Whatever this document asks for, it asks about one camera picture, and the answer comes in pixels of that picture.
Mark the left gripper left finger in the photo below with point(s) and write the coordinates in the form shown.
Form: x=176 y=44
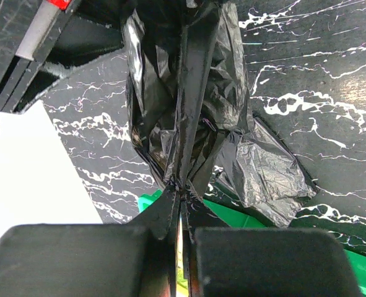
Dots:
x=134 y=259

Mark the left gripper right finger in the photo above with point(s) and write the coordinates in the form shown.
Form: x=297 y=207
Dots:
x=227 y=261

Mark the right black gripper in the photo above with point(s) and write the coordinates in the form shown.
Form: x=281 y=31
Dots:
x=42 y=43

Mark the black trash bag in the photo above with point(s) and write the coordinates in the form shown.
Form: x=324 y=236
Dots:
x=189 y=108

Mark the green vegetable basket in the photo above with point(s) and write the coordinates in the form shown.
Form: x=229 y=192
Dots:
x=240 y=220

